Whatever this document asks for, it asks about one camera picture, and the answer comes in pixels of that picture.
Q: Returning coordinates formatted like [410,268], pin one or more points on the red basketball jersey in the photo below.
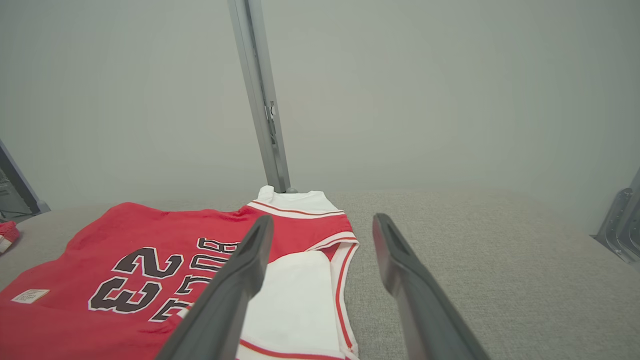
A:
[100,235]

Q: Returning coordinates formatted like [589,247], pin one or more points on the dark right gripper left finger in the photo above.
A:
[225,300]

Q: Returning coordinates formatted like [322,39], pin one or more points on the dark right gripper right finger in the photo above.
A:
[420,300]

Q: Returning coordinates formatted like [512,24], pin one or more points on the dark grey frame panel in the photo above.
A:
[15,190]

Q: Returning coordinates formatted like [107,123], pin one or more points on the grey metal post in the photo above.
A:
[260,100]

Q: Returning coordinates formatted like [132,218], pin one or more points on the grey metal bracket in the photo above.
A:
[622,225]

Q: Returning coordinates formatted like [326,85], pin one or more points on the red white-trimmed shorts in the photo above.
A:
[7,232]

